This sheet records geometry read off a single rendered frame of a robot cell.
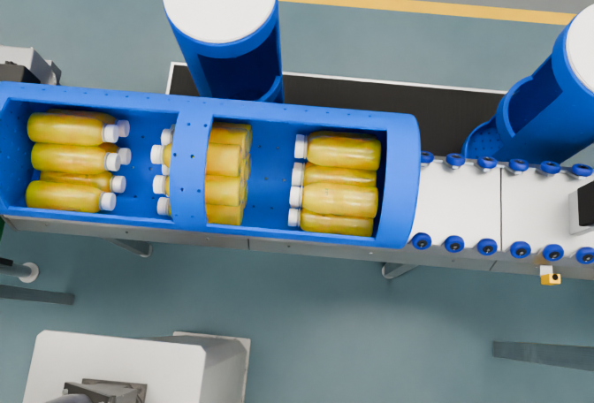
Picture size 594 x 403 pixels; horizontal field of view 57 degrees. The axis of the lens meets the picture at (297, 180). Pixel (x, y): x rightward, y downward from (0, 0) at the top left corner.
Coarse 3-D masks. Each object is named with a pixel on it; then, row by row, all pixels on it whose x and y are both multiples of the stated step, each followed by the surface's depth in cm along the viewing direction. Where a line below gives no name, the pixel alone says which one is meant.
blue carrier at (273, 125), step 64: (0, 128) 116; (192, 128) 105; (256, 128) 127; (320, 128) 125; (384, 128) 107; (0, 192) 108; (128, 192) 129; (192, 192) 104; (256, 192) 130; (384, 192) 103
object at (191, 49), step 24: (264, 24) 134; (192, 48) 137; (216, 48) 133; (240, 48) 135; (264, 48) 184; (192, 72) 158; (216, 72) 198; (240, 72) 208; (264, 72) 204; (216, 96) 211; (240, 96) 222; (264, 96) 172
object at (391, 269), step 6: (390, 264) 203; (396, 264) 189; (402, 264) 178; (408, 264) 175; (414, 264) 174; (384, 270) 219; (390, 270) 201; (396, 270) 194; (402, 270) 193; (384, 276) 218; (390, 276) 213; (396, 276) 211
